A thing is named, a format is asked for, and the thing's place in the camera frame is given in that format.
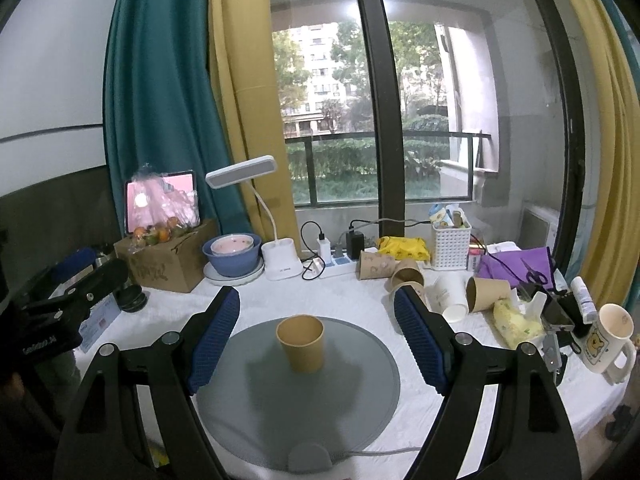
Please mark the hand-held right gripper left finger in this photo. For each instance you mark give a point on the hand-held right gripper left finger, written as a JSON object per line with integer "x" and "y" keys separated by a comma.
{"x": 215, "y": 342}

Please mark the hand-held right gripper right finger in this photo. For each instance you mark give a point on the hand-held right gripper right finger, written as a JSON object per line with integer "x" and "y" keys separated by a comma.
{"x": 422, "y": 345}

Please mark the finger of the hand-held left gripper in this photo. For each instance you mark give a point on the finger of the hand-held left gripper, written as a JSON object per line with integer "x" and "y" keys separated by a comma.
{"x": 100, "y": 280}
{"x": 75, "y": 262}

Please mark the plain brown paper cup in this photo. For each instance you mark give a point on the plain brown paper cup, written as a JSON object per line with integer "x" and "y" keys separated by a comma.
{"x": 487, "y": 296}
{"x": 301, "y": 347}
{"x": 407, "y": 276}
{"x": 419, "y": 294}

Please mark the white paper cup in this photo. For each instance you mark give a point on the white paper cup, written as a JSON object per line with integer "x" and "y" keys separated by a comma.
{"x": 447, "y": 296}

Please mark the printed brown paper cup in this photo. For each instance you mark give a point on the printed brown paper cup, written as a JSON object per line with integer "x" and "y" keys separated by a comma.
{"x": 375, "y": 265}

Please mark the black round lid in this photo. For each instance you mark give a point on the black round lid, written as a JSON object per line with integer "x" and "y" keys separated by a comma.
{"x": 131, "y": 300}

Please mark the white printed card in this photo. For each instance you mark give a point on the white printed card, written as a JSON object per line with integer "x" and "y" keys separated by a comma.
{"x": 100, "y": 319}

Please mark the cardboard box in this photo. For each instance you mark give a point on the cardboard box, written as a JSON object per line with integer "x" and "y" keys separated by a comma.
{"x": 170, "y": 266}

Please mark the white plate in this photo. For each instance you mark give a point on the white plate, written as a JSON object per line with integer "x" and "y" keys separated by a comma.
{"x": 251, "y": 277}

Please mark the bag of fruit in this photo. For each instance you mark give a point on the bag of fruit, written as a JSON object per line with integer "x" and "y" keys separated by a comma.
{"x": 160, "y": 234}

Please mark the blue bowl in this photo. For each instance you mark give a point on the blue bowl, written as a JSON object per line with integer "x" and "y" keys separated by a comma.
{"x": 232, "y": 266}

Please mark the tablet with pink screen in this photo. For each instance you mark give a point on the tablet with pink screen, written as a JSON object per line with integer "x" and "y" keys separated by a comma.
{"x": 150, "y": 200}

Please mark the yellow snack packet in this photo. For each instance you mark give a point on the yellow snack packet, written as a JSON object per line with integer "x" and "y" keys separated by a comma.
{"x": 515, "y": 326}

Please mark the pink bowl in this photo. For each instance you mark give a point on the pink bowl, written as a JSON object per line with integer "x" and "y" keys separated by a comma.
{"x": 230, "y": 246}

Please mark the yellow plastic bag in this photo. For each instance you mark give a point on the yellow plastic bag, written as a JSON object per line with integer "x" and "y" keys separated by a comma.
{"x": 402, "y": 249}

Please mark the white plastic basket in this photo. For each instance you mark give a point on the white plastic basket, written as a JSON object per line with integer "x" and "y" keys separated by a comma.
{"x": 451, "y": 250}

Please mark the white desk lamp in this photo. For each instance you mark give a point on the white desk lamp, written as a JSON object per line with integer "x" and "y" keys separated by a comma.
{"x": 282, "y": 261}

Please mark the round grey mat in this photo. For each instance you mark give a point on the round grey mat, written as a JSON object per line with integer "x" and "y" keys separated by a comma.
{"x": 300, "y": 410}

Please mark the purple cloth bag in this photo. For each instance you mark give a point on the purple cloth bag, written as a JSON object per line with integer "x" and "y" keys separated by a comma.
{"x": 505, "y": 265}

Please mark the white power strip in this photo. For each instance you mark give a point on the white power strip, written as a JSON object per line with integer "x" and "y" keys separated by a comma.
{"x": 336, "y": 268}

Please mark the black charger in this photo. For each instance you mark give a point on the black charger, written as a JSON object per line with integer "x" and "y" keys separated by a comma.
{"x": 355, "y": 245}

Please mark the blue capped small bottle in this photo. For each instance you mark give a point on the blue capped small bottle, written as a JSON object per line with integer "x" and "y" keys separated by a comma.
{"x": 438, "y": 212}

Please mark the black scissors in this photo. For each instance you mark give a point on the black scissors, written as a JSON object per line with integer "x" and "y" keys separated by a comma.
{"x": 538, "y": 276}

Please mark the white charger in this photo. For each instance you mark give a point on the white charger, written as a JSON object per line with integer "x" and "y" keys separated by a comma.
{"x": 325, "y": 249}

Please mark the black desk organiser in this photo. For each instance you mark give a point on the black desk organiser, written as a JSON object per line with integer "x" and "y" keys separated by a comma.
{"x": 562, "y": 310}

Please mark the white bear mug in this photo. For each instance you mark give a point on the white bear mug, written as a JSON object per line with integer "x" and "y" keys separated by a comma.
{"x": 600, "y": 346}

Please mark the teal curtain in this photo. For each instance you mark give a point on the teal curtain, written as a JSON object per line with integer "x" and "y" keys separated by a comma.
{"x": 631, "y": 15}
{"x": 160, "y": 85}

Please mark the black balcony railing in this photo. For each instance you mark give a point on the black balcony railing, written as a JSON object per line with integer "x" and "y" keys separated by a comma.
{"x": 350, "y": 136}

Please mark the yellow curtain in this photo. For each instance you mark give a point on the yellow curtain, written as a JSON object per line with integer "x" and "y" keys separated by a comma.
{"x": 615, "y": 135}
{"x": 240, "y": 60}

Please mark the black window frame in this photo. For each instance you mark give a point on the black window frame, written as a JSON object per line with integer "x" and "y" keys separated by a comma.
{"x": 380, "y": 85}

